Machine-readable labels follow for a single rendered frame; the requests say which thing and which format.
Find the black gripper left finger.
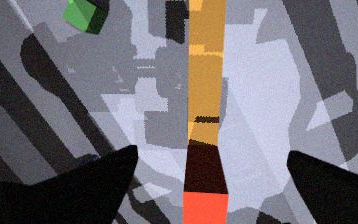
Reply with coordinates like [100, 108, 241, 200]
[0, 145, 138, 224]

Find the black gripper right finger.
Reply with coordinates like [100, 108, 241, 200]
[287, 150, 358, 224]

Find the wooden bar with red block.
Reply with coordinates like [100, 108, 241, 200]
[183, 0, 228, 224]

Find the blue cube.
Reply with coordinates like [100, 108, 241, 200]
[75, 156, 99, 169]

